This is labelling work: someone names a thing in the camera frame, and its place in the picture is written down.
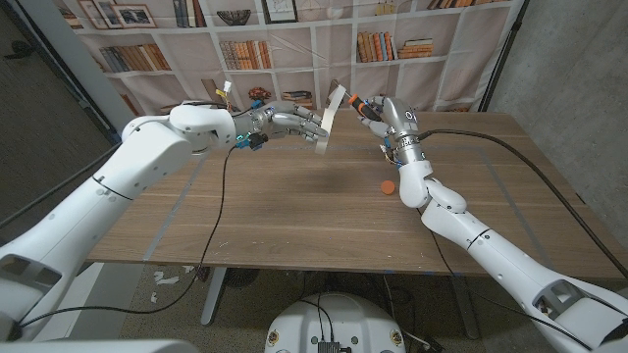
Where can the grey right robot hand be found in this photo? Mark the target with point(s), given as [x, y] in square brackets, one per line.
[395, 117]

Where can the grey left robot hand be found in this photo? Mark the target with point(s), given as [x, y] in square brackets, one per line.
[284, 122]

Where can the black orange screwdriver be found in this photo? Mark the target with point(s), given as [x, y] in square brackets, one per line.
[365, 110]

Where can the cream masking tape roll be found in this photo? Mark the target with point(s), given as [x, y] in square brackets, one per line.
[328, 117]

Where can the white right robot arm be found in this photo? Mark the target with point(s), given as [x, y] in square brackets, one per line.
[490, 255]

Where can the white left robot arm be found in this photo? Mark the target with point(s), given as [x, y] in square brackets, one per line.
[122, 181]

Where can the printed bookshelf backdrop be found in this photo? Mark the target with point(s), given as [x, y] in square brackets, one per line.
[427, 73]

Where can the small orange cap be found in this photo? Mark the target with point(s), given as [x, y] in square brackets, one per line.
[388, 187]

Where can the black backdrop stand pole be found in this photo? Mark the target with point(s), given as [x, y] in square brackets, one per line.
[500, 64]

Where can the black round object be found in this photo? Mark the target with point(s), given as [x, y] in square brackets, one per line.
[241, 277]

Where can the white table leg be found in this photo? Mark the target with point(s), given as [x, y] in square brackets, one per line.
[214, 294]

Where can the white paper scrap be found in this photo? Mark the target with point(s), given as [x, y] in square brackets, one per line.
[169, 281]

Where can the dark table leg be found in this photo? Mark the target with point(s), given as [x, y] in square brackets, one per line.
[463, 304]

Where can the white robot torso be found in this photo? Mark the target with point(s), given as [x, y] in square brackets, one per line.
[338, 318]

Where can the black hub box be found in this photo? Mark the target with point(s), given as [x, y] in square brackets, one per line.
[331, 347]

